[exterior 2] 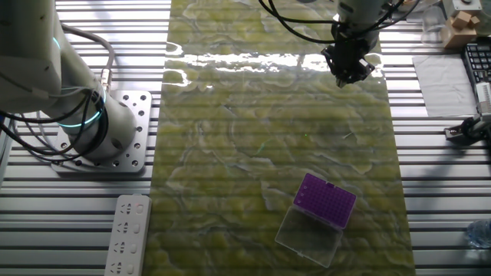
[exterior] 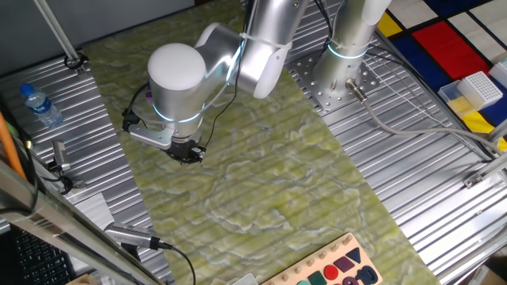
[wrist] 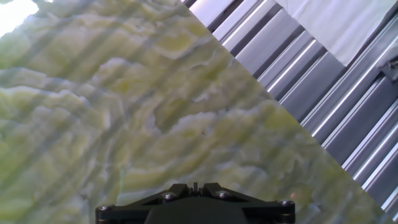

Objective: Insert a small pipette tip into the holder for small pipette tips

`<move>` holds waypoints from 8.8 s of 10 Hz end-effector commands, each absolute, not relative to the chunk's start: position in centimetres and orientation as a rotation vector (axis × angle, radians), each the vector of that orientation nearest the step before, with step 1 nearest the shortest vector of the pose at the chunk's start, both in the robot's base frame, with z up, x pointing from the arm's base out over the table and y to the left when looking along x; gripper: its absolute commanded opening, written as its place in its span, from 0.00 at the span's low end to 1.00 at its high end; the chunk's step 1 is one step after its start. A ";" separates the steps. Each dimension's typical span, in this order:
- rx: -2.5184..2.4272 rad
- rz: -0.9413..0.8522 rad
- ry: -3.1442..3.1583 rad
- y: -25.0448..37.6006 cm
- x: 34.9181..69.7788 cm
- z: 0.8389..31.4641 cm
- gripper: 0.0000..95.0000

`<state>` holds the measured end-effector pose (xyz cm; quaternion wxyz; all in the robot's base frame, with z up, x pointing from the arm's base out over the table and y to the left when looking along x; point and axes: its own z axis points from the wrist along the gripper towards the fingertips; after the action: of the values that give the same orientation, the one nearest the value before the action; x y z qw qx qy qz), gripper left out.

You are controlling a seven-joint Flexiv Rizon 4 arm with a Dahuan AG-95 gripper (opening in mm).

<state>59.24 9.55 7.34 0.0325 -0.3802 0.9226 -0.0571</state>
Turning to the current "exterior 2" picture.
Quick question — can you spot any white ribbed device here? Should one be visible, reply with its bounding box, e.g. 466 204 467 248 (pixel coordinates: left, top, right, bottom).
474 81 491 115

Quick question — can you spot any black cable bundle at base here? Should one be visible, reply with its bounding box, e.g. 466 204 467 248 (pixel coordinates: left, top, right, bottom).
0 90 110 164

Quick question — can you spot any clear plastic water bottle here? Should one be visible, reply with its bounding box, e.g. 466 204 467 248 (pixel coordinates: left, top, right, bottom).
466 218 491 249

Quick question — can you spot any grey cable with metal connector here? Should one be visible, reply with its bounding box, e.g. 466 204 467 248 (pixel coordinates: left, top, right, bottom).
61 23 116 95

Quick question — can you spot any black clamp tool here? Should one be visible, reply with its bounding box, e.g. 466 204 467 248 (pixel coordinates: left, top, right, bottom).
443 113 491 146

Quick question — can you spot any white paper sheet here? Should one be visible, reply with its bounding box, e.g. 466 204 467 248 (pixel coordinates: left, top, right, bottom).
412 53 479 118

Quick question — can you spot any clear glass cup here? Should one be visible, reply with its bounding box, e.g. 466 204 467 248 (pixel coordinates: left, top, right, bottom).
420 3 448 44

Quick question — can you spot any black keyboard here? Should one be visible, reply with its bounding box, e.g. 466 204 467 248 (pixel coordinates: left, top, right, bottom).
462 42 491 84

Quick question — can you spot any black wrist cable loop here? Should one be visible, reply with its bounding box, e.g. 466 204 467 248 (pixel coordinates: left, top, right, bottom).
257 0 423 45

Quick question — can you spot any large wooden block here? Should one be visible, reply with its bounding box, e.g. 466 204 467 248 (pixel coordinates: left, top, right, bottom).
439 22 477 49

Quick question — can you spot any grey box with knob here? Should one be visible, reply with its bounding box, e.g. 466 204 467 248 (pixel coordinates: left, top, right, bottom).
443 0 483 16

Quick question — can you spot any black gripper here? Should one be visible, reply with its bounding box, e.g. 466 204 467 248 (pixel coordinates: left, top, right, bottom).
321 34 377 88

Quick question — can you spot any green marble pattern mat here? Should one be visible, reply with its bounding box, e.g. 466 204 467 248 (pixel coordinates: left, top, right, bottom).
141 0 417 276

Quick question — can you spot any purple pipette tip box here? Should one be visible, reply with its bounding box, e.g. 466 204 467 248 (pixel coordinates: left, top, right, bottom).
274 172 358 268

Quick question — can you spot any white power strip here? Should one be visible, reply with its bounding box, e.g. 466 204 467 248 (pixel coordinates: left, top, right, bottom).
103 193 153 276

